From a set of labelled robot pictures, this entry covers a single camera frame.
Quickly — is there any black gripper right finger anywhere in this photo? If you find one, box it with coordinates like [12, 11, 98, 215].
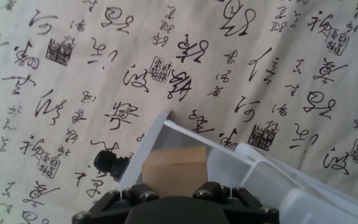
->
[193, 181, 280, 224]

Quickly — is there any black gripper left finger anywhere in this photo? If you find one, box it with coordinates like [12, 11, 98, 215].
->
[71, 183, 160, 224]

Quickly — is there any black drawer knob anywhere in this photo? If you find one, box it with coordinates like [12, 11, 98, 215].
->
[93, 149, 131, 182]

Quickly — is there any wooden block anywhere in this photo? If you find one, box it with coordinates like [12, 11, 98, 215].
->
[141, 146, 208, 198]

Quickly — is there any white drawer cabinet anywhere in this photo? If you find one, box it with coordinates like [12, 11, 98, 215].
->
[234, 142, 358, 224]

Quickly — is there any beige calligraphy print tablecloth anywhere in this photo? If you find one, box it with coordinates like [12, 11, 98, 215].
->
[0, 0, 358, 224]

